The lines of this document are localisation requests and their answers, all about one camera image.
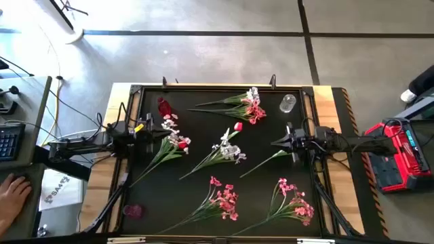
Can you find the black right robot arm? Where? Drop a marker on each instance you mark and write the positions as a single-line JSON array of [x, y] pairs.
[[356, 142]]

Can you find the red glass vase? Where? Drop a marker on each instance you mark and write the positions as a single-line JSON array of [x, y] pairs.
[[164, 106]]

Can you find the black desk microphone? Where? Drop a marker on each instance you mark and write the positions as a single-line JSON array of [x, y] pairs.
[[13, 89]]

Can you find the grey metal cart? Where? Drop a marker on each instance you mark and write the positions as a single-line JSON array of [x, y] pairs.
[[417, 106]]

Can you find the black tripod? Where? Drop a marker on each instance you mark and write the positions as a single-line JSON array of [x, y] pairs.
[[68, 6]]

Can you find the black table mat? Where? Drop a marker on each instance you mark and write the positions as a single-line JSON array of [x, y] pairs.
[[152, 203]]

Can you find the white-based floor stand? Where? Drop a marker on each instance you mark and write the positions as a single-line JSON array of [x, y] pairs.
[[75, 36]]

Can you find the yellow tag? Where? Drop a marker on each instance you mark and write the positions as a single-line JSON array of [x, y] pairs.
[[139, 128]]

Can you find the clear glass vase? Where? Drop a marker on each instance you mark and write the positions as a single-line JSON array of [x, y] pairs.
[[287, 103]]

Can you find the purple glass vase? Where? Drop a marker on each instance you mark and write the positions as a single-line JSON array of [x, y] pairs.
[[134, 210]]

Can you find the small metal fitting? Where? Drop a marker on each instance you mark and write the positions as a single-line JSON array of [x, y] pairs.
[[42, 231]]

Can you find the white printed paper sheet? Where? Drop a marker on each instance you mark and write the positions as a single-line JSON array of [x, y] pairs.
[[68, 196]]

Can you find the black computer keyboard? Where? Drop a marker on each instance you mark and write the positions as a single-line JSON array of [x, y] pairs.
[[10, 142]]

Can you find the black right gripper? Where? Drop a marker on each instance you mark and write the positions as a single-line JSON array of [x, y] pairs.
[[301, 140]]

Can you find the red artificial tulip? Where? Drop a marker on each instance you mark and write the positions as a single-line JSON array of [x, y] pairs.
[[279, 154], [183, 144], [238, 126]]

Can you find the person's hand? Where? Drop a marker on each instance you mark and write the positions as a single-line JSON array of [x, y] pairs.
[[13, 196]]

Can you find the black hazard-striped floor mat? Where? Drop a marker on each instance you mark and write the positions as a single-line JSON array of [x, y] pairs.
[[359, 203]]

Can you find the grey desk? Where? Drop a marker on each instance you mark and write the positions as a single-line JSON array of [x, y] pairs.
[[27, 101]]

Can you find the white metal bracket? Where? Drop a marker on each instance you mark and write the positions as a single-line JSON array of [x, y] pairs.
[[125, 240], [315, 241]]

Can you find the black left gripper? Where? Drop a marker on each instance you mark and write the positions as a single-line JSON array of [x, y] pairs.
[[147, 133]]

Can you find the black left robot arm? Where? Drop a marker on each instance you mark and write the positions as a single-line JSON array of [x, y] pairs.
[[81, 147]]

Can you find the pink artificial flower bunch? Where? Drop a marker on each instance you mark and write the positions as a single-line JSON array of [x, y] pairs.
[[254, 115], [300, 210], [225, 205]]

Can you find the black table clamp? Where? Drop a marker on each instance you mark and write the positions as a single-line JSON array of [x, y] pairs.
[[164, 82], [273, 81]]

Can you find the person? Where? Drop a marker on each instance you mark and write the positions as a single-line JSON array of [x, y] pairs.
[[424, 81]]

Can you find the white artificial flower bunch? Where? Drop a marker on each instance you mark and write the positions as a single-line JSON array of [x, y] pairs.
[[230, 150], [166, 150], [252, 96]]

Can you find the red and black tool case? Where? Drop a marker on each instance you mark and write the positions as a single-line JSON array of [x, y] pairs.
[[390, 169]]

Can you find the black desk stand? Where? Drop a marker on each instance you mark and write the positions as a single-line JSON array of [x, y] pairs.
[[8, 108]]

